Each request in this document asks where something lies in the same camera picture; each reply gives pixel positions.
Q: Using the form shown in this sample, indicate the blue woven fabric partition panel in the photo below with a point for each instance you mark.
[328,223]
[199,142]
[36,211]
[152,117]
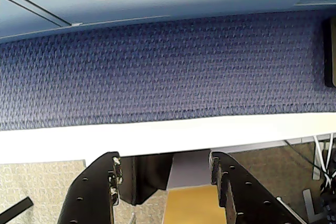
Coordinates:
[162,72]

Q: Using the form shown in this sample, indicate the yellow wooden block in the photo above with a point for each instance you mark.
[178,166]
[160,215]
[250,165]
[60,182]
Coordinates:
[193,205]

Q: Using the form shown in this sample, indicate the black rectangular box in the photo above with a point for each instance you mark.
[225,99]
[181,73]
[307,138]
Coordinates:
[330,51]

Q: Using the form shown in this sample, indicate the grey metal bracket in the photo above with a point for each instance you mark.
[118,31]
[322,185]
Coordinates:
[311,205]

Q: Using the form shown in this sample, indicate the white desk board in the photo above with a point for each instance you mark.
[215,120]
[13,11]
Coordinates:
[157,137]

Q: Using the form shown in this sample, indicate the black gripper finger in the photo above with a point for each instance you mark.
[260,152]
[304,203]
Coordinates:
[244,190]
[86,195]

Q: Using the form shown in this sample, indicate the black table leg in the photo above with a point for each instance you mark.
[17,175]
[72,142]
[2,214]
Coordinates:
[144,179]

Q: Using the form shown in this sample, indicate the black flat bar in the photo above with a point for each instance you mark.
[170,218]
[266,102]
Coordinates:
[15,209]

